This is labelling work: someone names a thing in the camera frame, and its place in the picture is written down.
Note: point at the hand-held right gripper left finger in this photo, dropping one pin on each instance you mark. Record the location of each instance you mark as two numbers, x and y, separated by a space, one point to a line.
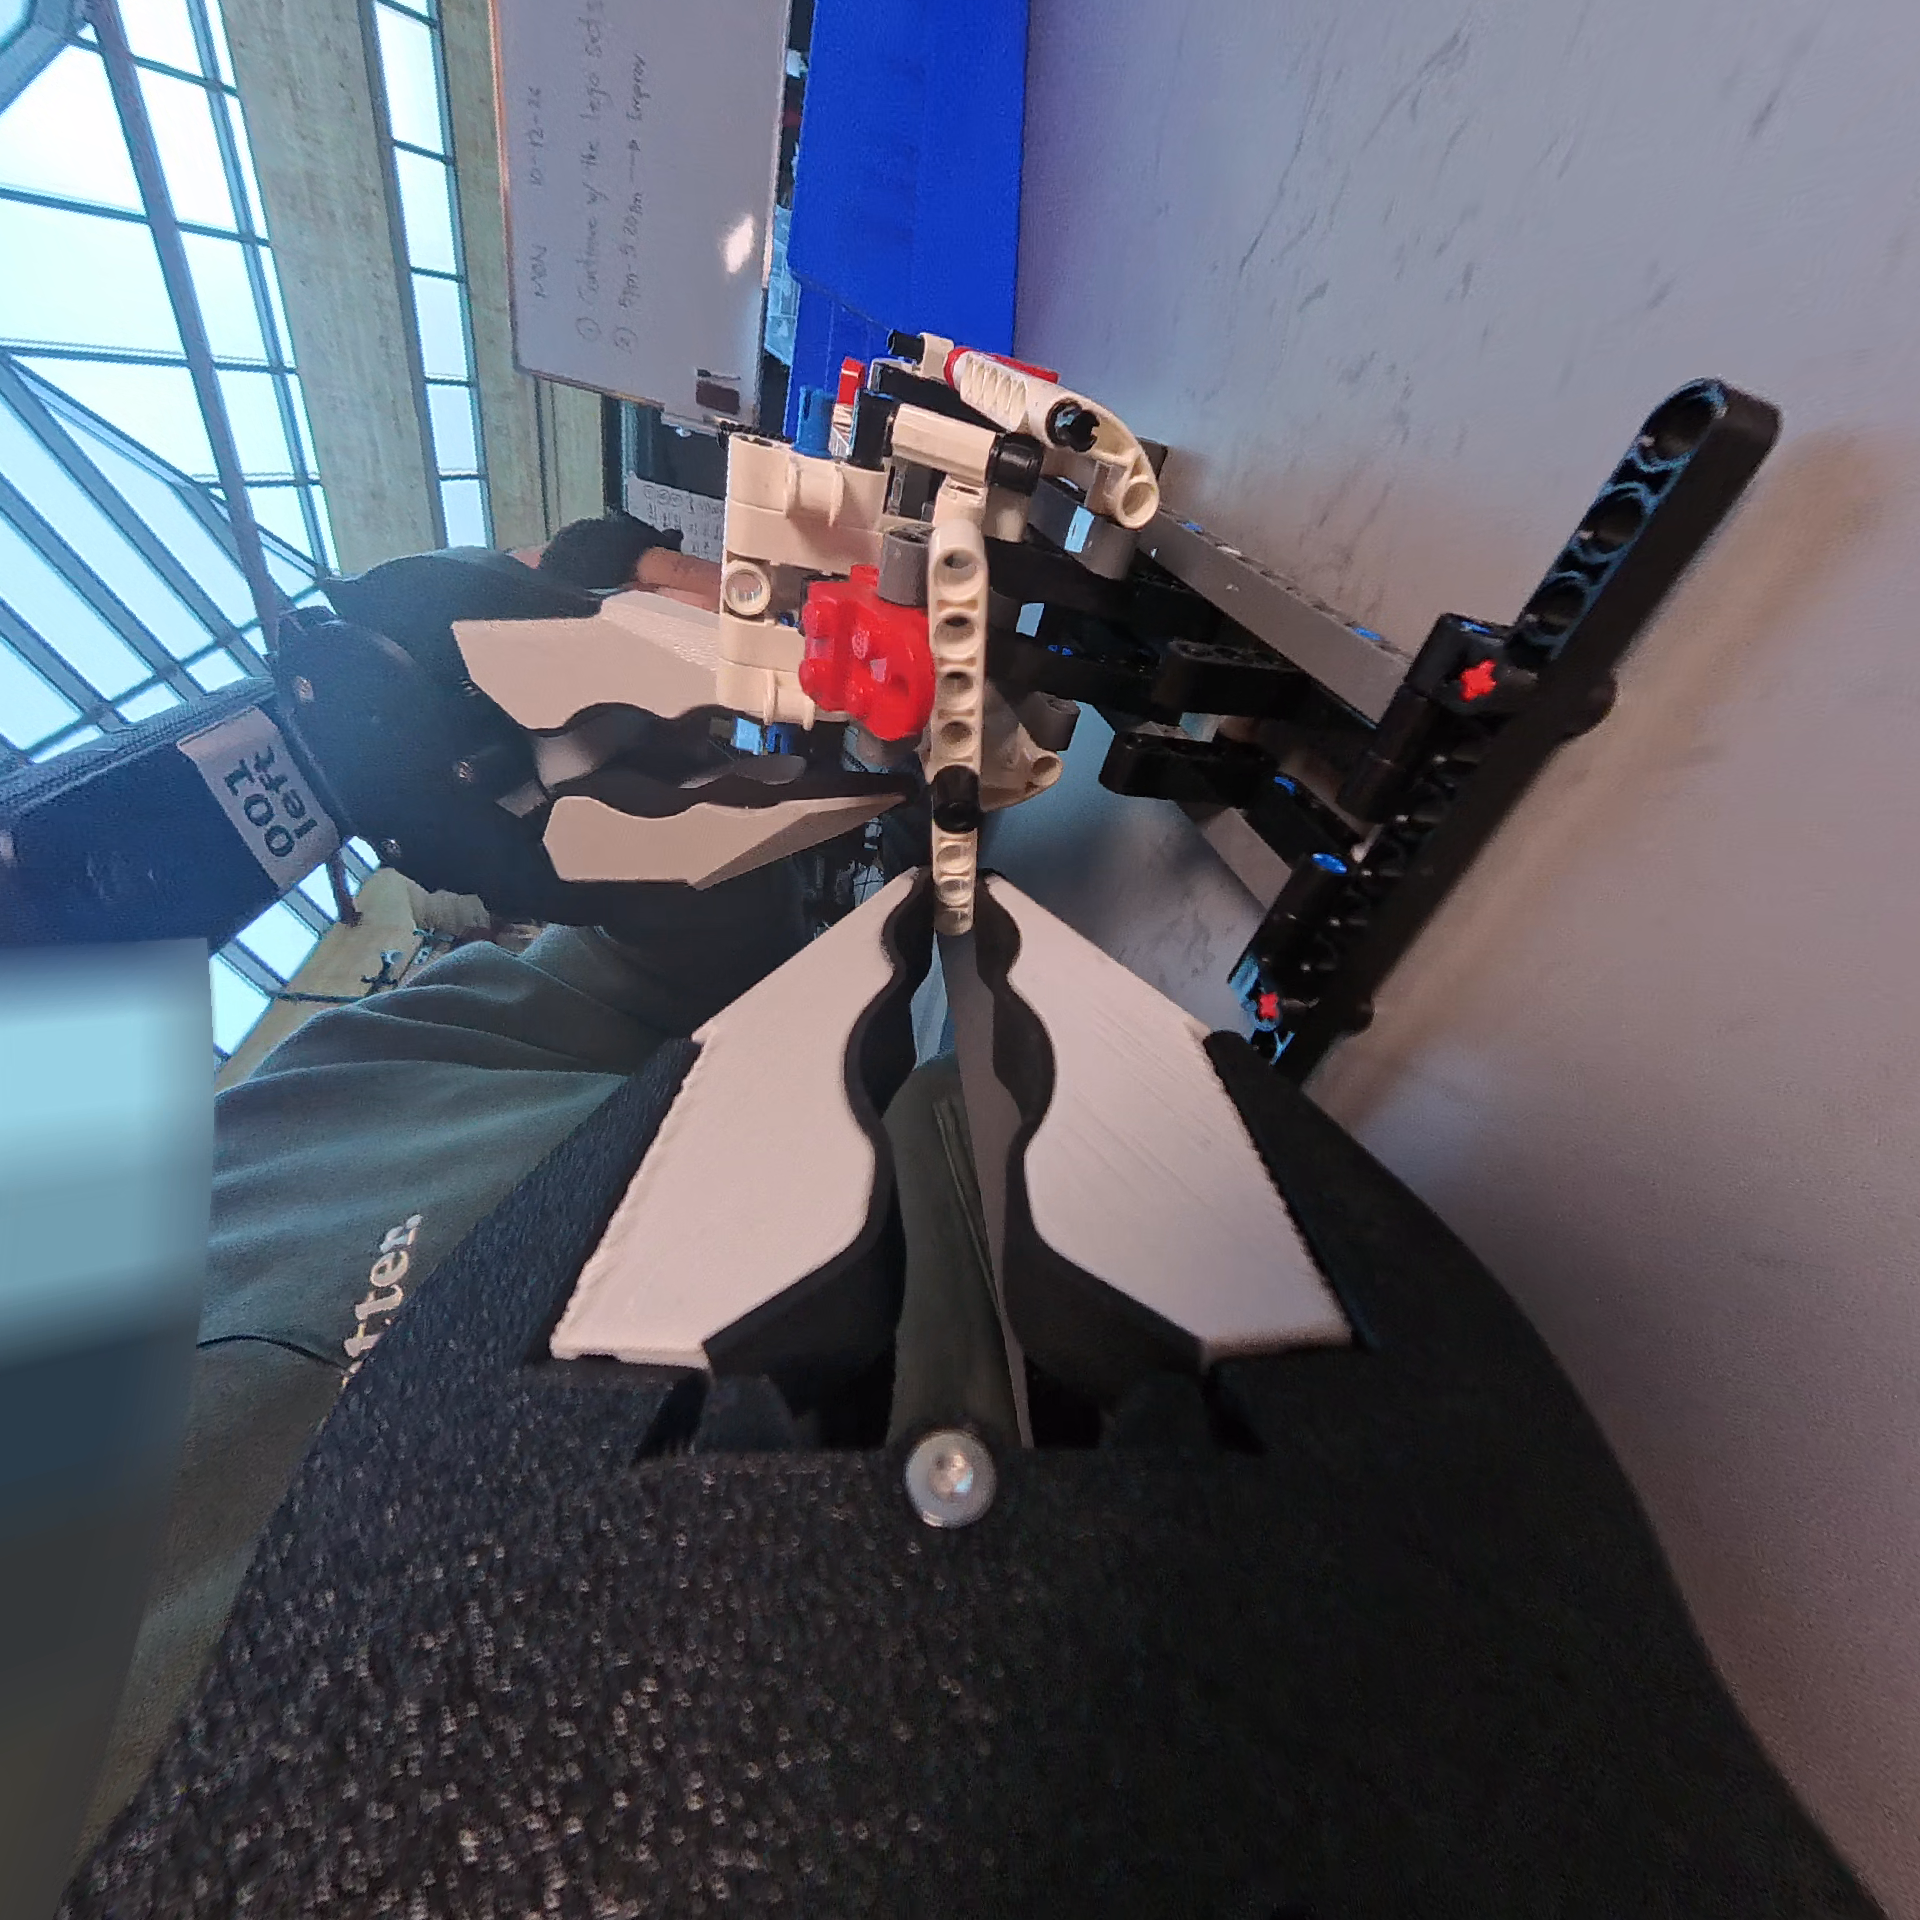
736 1185

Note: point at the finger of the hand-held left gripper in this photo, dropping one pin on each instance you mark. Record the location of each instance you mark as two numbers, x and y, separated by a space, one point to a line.
691 837
648 662

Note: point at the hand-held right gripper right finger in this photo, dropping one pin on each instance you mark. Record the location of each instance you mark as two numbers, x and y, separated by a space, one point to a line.
1186 1185

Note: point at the brick-built truck model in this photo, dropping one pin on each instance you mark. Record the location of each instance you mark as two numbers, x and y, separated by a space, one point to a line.
871 646

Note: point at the white holed beam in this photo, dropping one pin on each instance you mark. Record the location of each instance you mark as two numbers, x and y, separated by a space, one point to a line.
958 662

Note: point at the person's torso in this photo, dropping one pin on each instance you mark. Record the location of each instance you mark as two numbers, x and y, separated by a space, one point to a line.
423 1141

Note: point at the concrete column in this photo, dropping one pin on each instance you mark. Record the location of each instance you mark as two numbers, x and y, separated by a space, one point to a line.
330 271

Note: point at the whiteboard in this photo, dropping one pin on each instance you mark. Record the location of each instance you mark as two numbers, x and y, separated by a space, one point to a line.
631 181

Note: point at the large glass windows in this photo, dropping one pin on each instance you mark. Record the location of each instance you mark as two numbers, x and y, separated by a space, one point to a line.
90 300

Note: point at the blue storage bin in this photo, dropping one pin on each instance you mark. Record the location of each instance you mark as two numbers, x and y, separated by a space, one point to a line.
901 181

